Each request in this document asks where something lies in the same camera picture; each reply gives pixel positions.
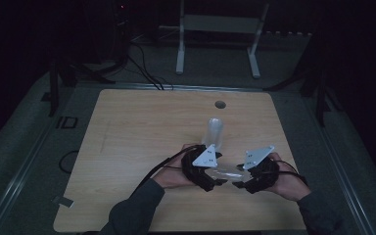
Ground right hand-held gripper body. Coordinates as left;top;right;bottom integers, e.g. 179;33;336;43
241;144;281;195

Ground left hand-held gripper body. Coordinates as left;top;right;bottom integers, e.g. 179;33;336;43
180;143;223;193

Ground person's left hand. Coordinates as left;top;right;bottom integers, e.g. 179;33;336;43
152;143;199;190

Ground person's right hand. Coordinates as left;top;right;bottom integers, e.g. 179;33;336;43
266;152;312;203

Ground black tripod stand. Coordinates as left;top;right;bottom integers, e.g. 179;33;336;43
262;32;341;129
47;57;117;118

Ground grey tape piece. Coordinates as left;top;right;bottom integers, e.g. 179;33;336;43
52;195;75;210

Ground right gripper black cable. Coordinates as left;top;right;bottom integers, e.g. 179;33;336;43
273;159;308;186

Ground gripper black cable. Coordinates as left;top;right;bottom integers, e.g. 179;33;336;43
132;145;201;194
273;159;308;186

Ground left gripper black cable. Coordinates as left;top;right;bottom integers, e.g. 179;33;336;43
132;145;201;194

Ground black floor cables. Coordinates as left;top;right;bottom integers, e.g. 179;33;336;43
125;40;174;91

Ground black looped cable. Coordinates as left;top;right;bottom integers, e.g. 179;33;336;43
58;149;80;175

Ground white metal stand frame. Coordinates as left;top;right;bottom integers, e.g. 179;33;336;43
174;0;271;80

